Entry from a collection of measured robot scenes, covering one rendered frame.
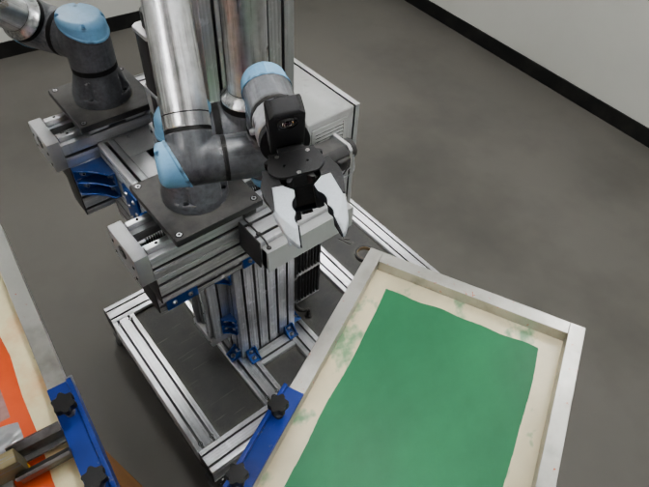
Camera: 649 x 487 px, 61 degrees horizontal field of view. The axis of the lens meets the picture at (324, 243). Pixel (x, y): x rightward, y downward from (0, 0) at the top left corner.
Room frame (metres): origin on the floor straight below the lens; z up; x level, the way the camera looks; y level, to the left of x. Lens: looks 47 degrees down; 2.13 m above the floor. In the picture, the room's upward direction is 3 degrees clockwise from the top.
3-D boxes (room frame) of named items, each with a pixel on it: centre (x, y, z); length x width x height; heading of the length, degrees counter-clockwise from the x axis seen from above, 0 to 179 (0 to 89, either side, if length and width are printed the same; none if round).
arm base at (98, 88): (1.30, 0.63, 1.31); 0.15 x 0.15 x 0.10
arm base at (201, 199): (0.93, 0.30, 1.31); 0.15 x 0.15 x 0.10
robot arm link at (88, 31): (1.31, 0.64, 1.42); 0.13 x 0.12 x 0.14; 70
